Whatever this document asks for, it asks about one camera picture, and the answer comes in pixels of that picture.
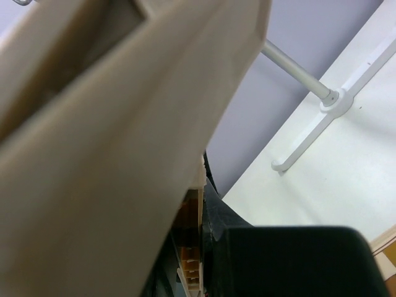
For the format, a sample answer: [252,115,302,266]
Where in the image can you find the white metal clothes rack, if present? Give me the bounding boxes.
[262,36,395,172]

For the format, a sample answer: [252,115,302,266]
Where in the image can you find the brown underwear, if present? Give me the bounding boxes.
[172,191,206,290]

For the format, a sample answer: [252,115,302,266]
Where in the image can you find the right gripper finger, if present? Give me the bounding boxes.
[201,151,387,297]

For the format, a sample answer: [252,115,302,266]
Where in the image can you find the wooden clip hanger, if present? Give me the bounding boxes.
[1,1,272,296]

